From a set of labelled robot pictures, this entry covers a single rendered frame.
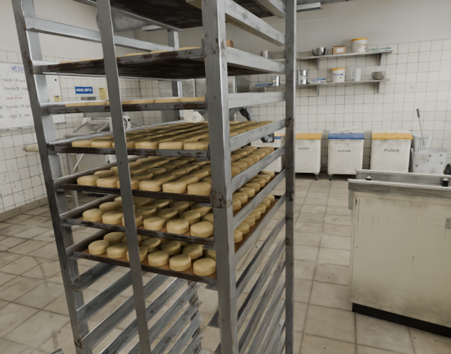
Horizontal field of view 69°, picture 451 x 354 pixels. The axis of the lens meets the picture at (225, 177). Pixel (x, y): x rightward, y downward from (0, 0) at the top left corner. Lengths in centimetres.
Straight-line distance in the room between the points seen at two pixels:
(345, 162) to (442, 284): 350
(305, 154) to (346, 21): 224
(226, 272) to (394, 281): 170
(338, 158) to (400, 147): 88
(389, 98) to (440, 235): 416
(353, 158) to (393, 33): 204
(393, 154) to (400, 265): 344
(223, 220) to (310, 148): 489
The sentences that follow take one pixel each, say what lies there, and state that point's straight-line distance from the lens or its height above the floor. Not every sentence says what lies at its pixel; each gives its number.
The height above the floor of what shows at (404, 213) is 73.
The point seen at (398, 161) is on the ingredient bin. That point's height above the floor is 36.
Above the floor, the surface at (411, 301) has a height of 19.
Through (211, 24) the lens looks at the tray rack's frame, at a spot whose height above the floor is 154.
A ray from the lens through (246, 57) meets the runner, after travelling 80.
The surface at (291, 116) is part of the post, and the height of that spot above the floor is 134.
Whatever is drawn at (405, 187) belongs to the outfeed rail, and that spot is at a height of 88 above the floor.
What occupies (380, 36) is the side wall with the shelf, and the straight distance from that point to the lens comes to 610.
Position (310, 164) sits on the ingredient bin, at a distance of 553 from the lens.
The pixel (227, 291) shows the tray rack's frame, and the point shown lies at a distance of 69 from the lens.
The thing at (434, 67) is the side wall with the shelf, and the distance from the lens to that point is 617.
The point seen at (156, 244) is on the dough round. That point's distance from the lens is 87.
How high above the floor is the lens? 142
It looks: 14 degrees down
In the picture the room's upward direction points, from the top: 3 degrees counter-clockwise
